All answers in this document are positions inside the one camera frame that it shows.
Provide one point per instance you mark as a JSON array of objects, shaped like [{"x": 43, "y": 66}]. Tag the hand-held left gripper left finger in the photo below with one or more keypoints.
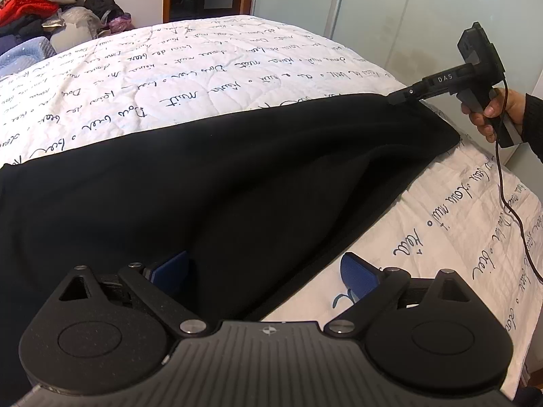
[{"x": 174, "y": 269}]

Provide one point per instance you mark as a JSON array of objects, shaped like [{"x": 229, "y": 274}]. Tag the blue quilted blanket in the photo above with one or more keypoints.
[{"x": 21, "y": 53}]

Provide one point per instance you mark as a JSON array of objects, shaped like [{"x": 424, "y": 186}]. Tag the black pants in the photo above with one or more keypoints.
[{"x": 212, "y": 199}]

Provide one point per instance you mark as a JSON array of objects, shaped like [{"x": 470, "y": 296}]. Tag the purple bag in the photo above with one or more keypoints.
[{"x": 121, "y": 22}]

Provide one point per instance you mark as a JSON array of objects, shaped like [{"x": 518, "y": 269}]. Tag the person's right hand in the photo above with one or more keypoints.
[{"x": 511, "y": 104}]

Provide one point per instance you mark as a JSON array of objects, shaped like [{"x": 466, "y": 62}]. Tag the white script-print quilt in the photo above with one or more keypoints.
[{"x": 169, "y": 63}]

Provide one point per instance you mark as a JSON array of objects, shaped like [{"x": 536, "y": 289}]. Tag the clear plastic bag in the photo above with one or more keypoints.
[{"x": 74, "y": 27}]

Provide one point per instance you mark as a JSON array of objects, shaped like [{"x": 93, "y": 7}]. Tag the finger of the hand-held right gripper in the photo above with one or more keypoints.
[{"x": 407, "y": 94}]

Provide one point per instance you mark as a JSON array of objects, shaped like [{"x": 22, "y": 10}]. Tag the frosted glass wardrobe door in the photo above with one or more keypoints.
[{"x": 382, "y": 8}]

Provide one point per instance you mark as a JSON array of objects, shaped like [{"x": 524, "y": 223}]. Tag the black backpack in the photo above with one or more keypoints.
[{"x": 102, "y": 4}]

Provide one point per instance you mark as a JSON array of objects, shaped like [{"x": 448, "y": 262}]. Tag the pile of clothes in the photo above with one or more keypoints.
[{"x": 25, "y": 8}]

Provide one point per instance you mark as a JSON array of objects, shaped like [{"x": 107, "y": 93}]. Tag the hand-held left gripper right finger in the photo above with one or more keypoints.
[{"x": 356, "y": 273}]

